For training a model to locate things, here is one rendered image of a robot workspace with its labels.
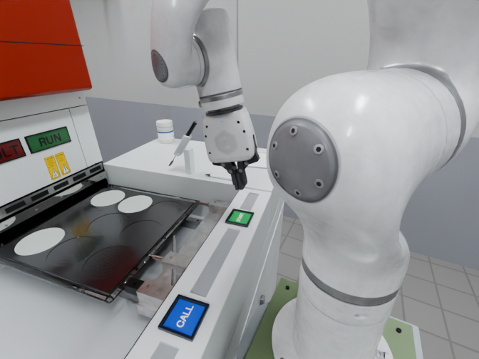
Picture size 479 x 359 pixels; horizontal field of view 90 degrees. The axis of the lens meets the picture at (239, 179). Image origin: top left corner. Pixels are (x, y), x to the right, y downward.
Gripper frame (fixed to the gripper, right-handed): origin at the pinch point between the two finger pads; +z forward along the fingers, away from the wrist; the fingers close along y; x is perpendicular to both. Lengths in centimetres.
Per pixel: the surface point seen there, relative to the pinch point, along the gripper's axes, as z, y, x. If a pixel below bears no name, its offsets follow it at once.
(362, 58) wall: -16, 40, 136
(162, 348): 10.6, -3.3, -30.7
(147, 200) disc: 9.2, -36.4, 7.8
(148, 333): 9.6, -6.0, -29.8
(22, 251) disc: 6, -50, -20
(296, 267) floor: 107, -7, 82
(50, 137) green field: -16, -55, 1
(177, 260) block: 13.3, -13.6, -12.2
